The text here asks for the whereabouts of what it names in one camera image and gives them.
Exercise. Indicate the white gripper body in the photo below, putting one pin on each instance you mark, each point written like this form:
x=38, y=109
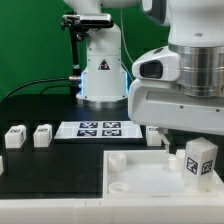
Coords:
x=152, y=103

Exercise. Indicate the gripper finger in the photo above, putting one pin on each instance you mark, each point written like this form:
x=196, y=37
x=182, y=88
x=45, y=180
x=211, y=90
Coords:
x=166, y=138

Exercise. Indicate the white square tabletop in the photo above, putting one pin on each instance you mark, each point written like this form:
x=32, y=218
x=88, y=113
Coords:
x=150, y=173

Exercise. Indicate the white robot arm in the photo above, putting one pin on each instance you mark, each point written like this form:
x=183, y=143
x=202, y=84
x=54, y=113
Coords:
x=181, y=85

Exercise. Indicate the white obstacle fence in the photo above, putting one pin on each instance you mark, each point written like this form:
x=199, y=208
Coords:
x=153, y=210

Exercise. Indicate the white tag sheet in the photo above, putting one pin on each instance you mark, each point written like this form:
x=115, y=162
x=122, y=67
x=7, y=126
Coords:
x=98, y=130

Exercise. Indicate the white part left edge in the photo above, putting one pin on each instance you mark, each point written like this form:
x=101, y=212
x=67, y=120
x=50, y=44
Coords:
x=1, y=166

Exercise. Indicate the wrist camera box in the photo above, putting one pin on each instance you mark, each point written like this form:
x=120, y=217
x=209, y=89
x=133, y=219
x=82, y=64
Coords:
x=159, y=64

